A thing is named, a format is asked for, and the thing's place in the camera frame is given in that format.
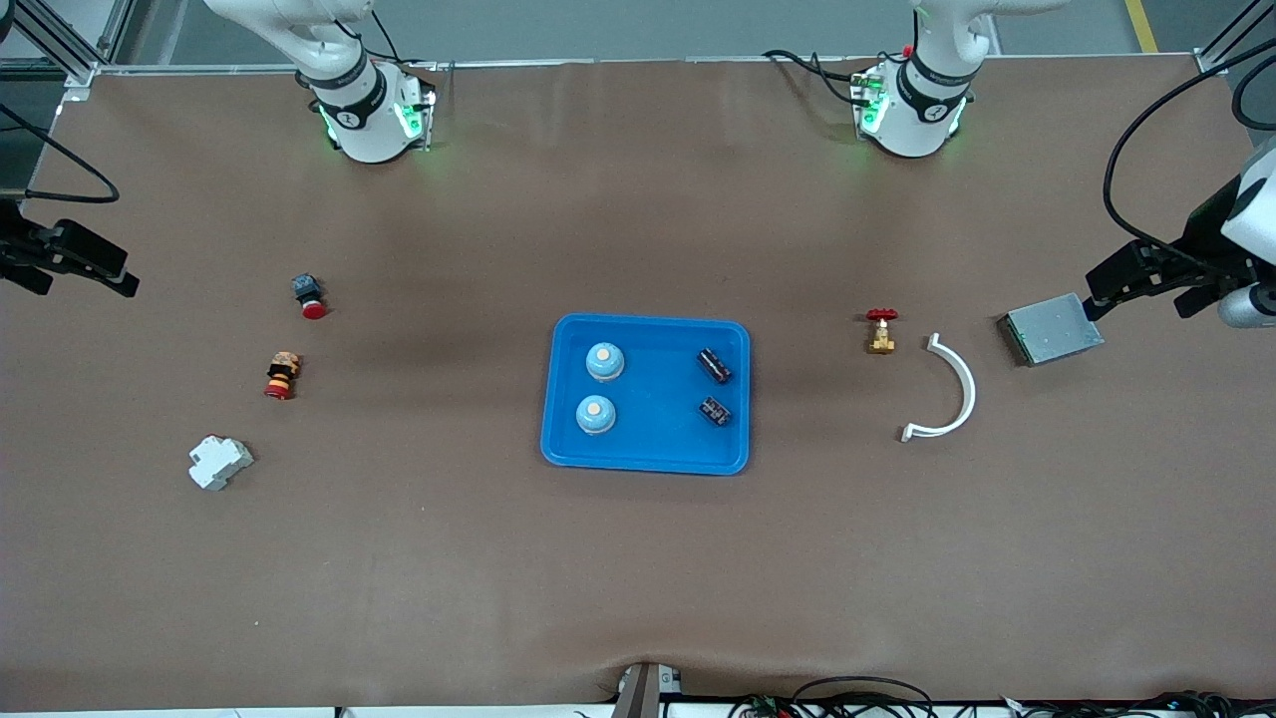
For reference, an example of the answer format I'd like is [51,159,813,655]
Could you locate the tangled cable bundle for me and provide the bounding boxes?
[997,690,1276,718]

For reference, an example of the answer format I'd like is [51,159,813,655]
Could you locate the red emergency stop yellow body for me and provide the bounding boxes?
[263,351,302,401]

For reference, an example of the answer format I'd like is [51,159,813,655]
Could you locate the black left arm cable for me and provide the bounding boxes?
[1102,45,1276,250]

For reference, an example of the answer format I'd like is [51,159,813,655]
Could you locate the metal table edge bracket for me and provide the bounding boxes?
[610,662,685,718]

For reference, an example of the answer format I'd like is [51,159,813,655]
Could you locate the black cable loop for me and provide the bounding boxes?
[793,676,935,718]

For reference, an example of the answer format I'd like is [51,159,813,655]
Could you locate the aluminium frame profile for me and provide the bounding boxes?
[1194,0,1276,77]
[0,0,136,86]

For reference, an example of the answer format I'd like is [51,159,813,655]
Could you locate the black cables at arm base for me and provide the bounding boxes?
[763,48,868,109]

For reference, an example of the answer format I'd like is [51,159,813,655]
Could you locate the white curved plastic piece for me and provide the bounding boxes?
[900,332,979,443]

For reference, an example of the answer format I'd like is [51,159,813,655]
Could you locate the white circuit breaker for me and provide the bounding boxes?
[188,435,255,492]

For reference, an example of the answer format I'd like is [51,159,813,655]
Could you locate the blue plastic tray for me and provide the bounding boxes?
[540,314,751,477]

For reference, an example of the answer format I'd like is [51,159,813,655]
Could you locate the brown table mat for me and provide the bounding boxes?
[0,55,1276,711]

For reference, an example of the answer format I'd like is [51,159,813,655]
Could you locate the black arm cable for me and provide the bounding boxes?
[0,100,123,205]
[1102,45,1276,250]

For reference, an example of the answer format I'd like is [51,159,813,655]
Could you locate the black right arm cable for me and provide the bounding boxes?
[0,100,123,205]

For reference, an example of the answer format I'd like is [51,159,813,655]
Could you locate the grey metal box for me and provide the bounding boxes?
[997,292,1106,368]

